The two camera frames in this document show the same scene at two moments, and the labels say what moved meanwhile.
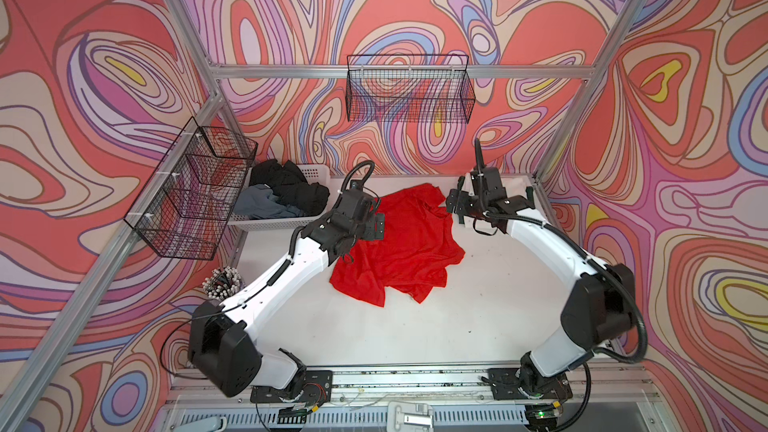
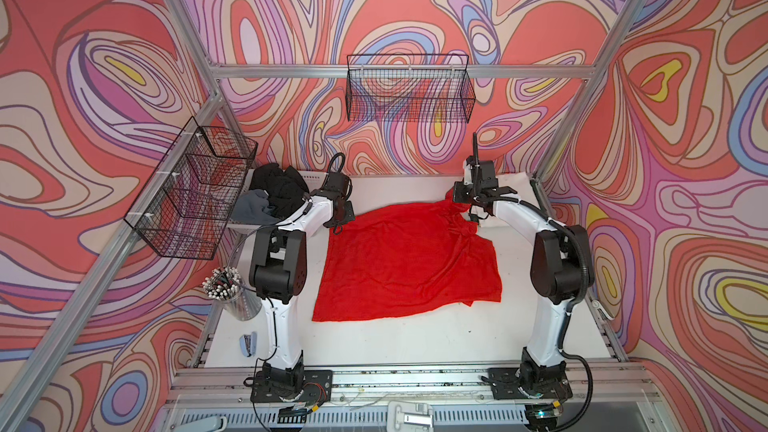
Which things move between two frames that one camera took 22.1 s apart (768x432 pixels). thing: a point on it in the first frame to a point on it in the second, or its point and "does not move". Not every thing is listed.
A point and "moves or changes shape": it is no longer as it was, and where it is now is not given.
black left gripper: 371,233 to 350,215
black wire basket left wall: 185,207 does not move
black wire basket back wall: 409,89 does not move
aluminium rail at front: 434,400 does not move
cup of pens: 223,282 does not move
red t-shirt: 413,256 moves or changes shape
